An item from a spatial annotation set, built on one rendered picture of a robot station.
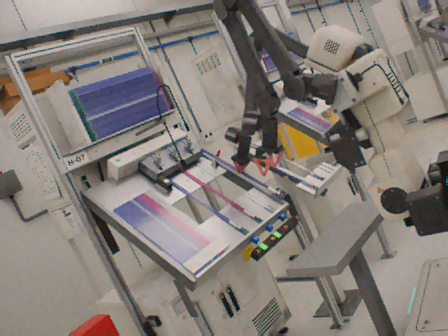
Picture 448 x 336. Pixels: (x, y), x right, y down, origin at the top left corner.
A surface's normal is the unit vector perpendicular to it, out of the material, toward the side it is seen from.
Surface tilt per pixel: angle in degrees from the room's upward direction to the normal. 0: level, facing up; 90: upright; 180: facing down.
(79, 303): 90
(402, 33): 90
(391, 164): 90
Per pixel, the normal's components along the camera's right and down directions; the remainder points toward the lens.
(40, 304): 0.66, -0.22
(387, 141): -0.49, 0.32
